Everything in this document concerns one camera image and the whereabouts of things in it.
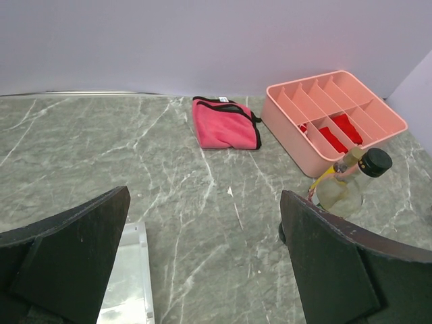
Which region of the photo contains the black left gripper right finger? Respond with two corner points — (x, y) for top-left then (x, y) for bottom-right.
(279, 190), (431, 323)

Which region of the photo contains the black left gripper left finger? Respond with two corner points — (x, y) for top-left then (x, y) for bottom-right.
(1, 186), (130, 323)

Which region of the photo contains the white plastic divided tray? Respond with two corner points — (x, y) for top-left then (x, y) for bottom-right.
(97, 221), (155, 324)

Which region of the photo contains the dark soy sauce bottle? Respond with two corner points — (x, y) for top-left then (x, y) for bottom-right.
(308, 148), (393, 218)

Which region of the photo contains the yellow label sauce bottle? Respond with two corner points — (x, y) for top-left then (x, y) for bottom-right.
(308, 146), (365, 193)

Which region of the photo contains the red cloth middle compartment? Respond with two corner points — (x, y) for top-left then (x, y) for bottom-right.
(319, 127), (348, 153)

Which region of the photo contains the red cloth compartment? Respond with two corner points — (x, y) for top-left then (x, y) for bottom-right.
(319, 127), (348, 153)
(331, 114), (363, 145)

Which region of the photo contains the red white striped cloth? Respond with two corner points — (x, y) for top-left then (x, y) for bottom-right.
(298, 124), (307, 134)

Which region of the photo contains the red cloth right compartment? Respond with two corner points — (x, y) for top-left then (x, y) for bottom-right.
(331, 114), (363, 145)

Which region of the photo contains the pink plastic divided box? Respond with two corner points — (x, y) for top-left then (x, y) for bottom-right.
(261, 71), (408, 178)

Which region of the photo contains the pink cloth black trim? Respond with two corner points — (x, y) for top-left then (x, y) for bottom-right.
(192, 96), (262, 150)

